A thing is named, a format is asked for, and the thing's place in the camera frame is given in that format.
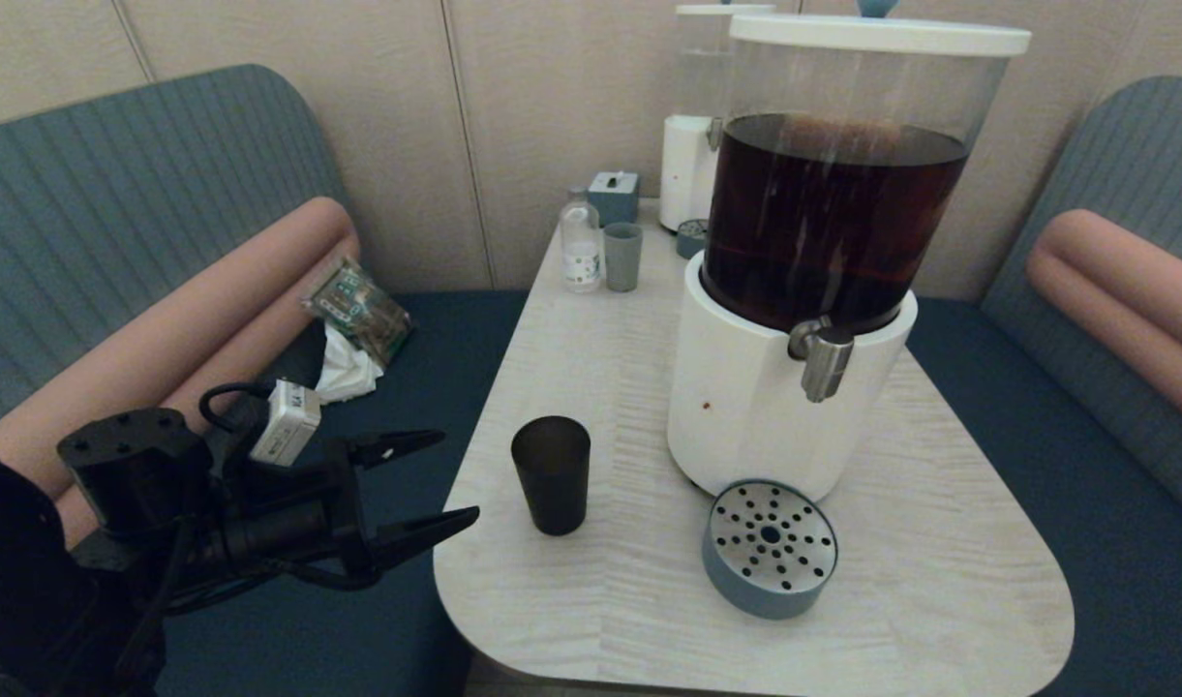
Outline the small empty beverage dispenser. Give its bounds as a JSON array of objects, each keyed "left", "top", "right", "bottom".
[{"left": 658, "top": 15, "right": 746, "bottom": 233}]

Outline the teal upholstered booth sofa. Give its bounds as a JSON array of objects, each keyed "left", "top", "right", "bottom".
[
  {"left": 0, "top": 64, "right": 529, "bottom": 697},
  {"left": 905, "top": 76, "right": 1182, "bottom": 697}
]

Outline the grey-blue plastic cup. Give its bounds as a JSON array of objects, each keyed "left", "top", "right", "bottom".
[{"left": 603, "top": 223, "right": 644, "bottom": 293}]

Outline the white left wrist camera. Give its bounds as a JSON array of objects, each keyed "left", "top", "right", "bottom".
[{"left": 250, "top": 379, "right": 322, "bottom": 468}]

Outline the large tea beverage dispenser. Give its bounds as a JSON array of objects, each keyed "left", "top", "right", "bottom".
[{"left": 666, "top": 41, "right": 1006, "bottom": 502}]

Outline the white dispenser lid blue knob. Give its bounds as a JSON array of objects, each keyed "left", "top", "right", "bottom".
[{"left": 728, "top": 0, "right": 1032, "bottom": 57}]

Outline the large blue perforated drip tray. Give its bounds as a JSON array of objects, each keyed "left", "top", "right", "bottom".
[{"left": 702, "top": 479, "right": 839, "bottom": 620}]

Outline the black left camera cable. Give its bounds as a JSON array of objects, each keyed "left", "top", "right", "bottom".
[{"left": 199, "top": 382, "right": 278, "bottom": 437}]

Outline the green snack packet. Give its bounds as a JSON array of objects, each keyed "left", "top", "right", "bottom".
[{"left": 303, "top": 255, "right": 417, "bottom": 369}]

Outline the white crumpled tissue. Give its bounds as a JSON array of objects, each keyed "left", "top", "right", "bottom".
[{"left": 316, "top": 322, "right": 386, "bottom": 405}]

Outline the small white dispenser lid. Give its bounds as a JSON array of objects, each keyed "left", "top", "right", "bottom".
[{"left": 676, "top": 0, "right": 775, "bottom": 18}]

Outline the clear plastic bottle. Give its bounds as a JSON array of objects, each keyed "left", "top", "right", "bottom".
[{"left": 561, "top": 187, "right": 604, "bottom": 293}]

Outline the black plastic cup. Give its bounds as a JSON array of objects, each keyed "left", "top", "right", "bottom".
[{"left": 511, "top": 416, "right": 591, "bottom": 536}]

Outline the blue-grey tissue box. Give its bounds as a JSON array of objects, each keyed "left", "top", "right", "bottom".
[{"left": 588, "top": 170, "right": 641, "bottom": 227}]

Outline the steel dispenser tap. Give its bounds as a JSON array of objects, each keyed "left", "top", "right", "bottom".
[{"left": 787, "top": 315, "right": 856, "bottom": 404}]

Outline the pink cylindrical bolster cushion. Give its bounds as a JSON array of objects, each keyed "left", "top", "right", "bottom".
[
  {"left": 1024, "top": 209, "right": 1182, "bottom": 432},
  {"left": 0, "top": 197, "right": 362, "bottom": 550}
]

